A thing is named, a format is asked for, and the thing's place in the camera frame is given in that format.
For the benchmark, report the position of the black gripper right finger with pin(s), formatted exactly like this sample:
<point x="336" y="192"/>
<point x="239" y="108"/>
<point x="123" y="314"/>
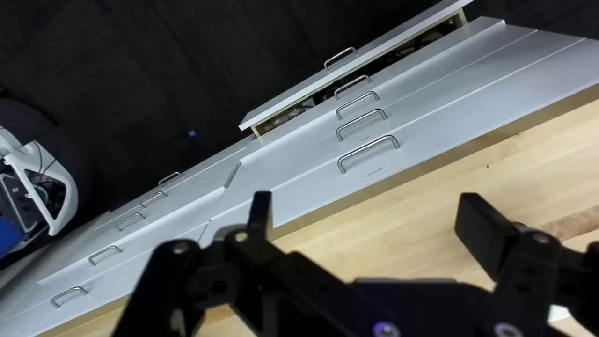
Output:
<point x="533" y="269"/>

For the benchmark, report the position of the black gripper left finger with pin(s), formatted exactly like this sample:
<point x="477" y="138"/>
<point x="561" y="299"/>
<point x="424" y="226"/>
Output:
<point x="275" y="292"/>

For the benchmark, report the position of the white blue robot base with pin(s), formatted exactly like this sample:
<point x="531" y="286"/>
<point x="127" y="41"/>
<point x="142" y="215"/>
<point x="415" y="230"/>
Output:
<point x="39" y="192"/>

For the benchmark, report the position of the white drawer cabinet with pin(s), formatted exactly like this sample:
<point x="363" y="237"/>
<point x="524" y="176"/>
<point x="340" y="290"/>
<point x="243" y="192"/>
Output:
<point x="462" y="86"/>

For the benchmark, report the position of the open white drawer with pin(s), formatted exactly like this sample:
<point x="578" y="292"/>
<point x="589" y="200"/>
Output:
<point x="353" y="65"/>

